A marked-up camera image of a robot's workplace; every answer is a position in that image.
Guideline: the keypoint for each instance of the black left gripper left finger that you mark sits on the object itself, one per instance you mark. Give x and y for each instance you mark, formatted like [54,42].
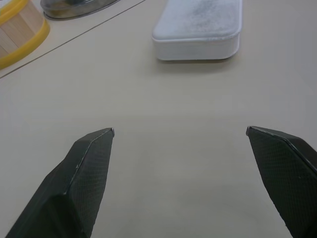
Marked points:
[74,188]

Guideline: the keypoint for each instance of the white rectangular box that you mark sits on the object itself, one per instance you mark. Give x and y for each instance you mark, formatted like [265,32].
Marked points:
[198,27]

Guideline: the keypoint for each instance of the wooden tub with yellow bands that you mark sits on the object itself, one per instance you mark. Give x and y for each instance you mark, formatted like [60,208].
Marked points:
[18,32]

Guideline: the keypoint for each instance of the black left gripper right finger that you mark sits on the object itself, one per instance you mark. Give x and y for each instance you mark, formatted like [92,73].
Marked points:
[289,178]

